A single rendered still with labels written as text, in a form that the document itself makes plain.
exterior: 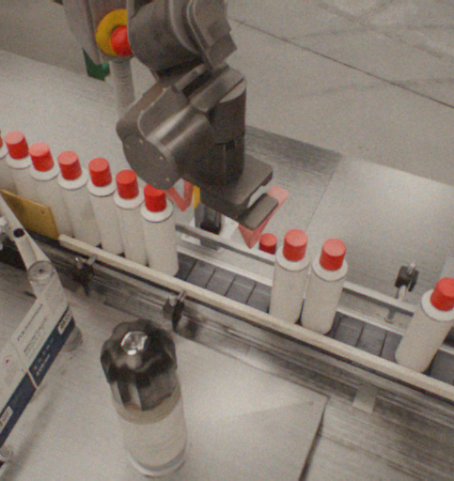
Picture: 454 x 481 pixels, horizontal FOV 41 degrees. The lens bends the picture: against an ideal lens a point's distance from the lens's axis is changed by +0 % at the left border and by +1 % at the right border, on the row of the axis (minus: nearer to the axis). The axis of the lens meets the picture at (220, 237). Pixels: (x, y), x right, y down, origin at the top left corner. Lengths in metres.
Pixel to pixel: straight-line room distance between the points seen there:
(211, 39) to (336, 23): 2.86
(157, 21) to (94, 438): 0.61
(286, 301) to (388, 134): 1.85
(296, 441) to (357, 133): 1.93
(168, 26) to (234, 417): 0.59
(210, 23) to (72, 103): 0.99
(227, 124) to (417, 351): 0.51
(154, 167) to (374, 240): 0.74
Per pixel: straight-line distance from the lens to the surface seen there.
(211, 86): 0.54
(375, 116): 2.79
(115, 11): 0.76
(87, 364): 0.98
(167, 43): 0.53
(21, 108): 1.51
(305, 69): 3.01
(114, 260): 1.04
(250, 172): 0.62
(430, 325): 0.88
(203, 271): 1.05
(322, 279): 0.86
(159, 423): 0.74
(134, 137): 0.50
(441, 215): 1.28
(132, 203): 0.94
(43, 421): 0.96
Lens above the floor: 1.74
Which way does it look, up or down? 51 degrees down
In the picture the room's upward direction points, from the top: straight up
